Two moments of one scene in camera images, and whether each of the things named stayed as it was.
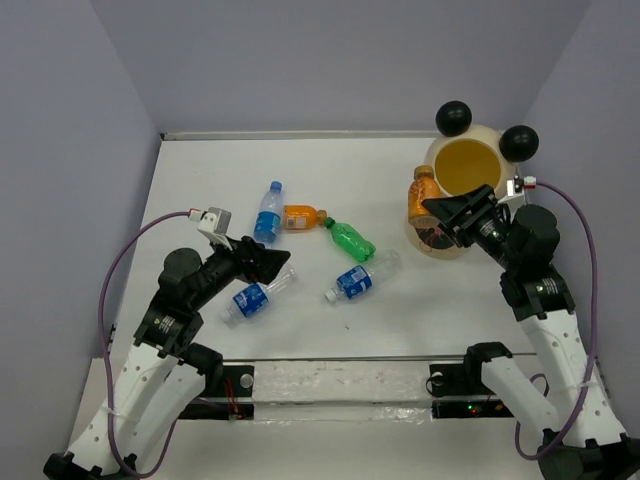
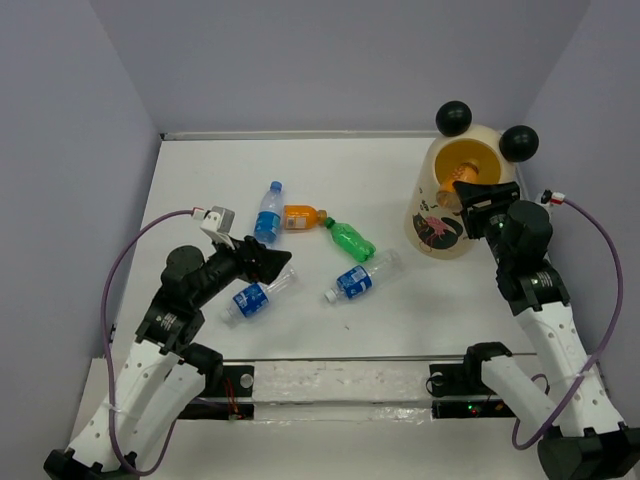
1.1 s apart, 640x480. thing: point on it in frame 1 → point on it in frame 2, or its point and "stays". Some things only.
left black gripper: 266,264 stays
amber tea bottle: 423,188 → 447,196
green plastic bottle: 350,240 stays
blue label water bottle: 358,281 stays
